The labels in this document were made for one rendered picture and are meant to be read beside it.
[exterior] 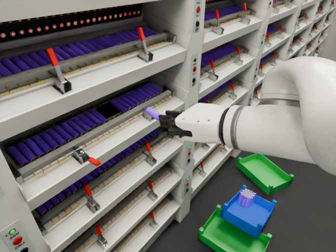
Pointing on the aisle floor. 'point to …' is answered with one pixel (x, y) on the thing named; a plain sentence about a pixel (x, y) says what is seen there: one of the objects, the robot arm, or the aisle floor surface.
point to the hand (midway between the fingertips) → (170, 119)
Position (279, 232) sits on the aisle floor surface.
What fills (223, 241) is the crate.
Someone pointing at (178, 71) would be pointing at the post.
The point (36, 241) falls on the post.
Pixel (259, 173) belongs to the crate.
